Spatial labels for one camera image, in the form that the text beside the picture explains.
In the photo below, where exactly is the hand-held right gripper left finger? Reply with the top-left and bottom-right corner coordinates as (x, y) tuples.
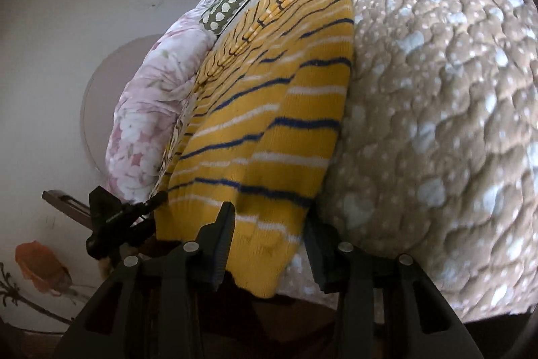
(59, 201), (236, 359)

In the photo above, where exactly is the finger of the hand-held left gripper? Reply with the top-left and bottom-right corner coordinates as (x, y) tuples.
(124, 190), (169, 226)

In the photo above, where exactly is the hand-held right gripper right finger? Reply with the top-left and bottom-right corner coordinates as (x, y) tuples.
(303, 212), (484, 359)

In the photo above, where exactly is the yellow striped knit sweater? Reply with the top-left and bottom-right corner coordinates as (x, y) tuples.
(153, 0), (356, 299)

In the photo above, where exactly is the pink floral quilt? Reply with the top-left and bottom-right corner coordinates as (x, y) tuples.
(105, 0), (234, 204)

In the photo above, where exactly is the brown white-spotted blanket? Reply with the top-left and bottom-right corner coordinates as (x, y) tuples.
(277, 0), (538, 322)

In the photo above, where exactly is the orange flower wall sticker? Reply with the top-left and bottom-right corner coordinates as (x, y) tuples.
(0, 241), (81, 327)

